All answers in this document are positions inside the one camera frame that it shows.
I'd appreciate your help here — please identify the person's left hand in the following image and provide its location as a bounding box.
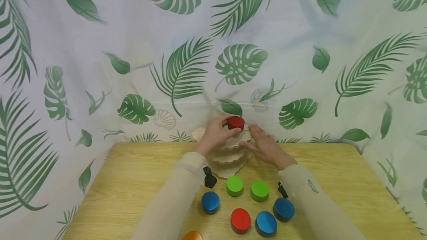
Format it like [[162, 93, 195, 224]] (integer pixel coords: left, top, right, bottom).
[[194, 115, 242, 158]]

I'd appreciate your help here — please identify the scalloped wooden tiered stand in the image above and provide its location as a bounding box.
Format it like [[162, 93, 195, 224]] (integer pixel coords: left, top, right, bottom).
[[191, 123, 257, 179]]

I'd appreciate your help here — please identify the black wrist band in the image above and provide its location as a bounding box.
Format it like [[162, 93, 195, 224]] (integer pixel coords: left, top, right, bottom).
[[277, 181, 289, 199], [203, 166, 218, 189]]

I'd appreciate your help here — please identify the blue round disc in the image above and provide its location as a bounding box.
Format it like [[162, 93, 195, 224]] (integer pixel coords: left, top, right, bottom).
[[201, 191, 220, 215], [255, 211, 278, 237], [273, 197, 296, 222]]

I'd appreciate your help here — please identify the person's left forearm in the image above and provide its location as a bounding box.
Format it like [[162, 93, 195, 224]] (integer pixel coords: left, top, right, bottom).
[[131, 152, 209, 240]]

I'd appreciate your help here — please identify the green round disc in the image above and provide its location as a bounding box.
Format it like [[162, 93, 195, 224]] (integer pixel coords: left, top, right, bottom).
[[226, 175, 244, 197], [250, 180, 270, 202]]

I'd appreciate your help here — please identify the person's right forearm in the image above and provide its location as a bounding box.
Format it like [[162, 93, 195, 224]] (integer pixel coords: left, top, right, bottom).
[[278, 163, 368, 240]]

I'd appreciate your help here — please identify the red round disc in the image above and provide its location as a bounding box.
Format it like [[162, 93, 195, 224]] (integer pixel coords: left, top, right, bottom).
[[230, 208, 252, 234], [228, 116, 245, 132]]

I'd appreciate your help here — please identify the orange round disc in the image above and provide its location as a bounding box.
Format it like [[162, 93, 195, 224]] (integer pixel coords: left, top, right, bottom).
[[183, 230, 204, 240]]

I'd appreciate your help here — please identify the person's right hand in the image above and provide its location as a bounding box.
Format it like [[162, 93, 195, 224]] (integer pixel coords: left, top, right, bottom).
[[239, 124, 298, 171]]

